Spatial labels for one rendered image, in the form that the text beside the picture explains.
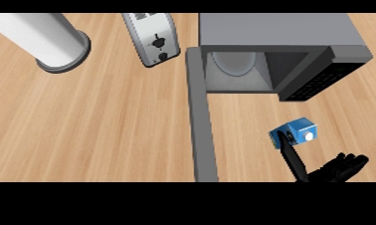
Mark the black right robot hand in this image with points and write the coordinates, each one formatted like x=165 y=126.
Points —
x=339 y=171

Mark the blue milk carton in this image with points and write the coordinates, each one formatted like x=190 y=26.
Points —
x=302 y=130

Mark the grey microwave door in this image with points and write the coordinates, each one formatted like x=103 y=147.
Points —
x=201 y=116

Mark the grey microwave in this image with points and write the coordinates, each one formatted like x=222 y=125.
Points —
x=290 y=46

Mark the silver toaster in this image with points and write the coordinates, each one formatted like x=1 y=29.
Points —
x=153 y=38

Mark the white cylinder with grey base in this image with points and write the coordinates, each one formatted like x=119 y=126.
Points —
x=50 y=40

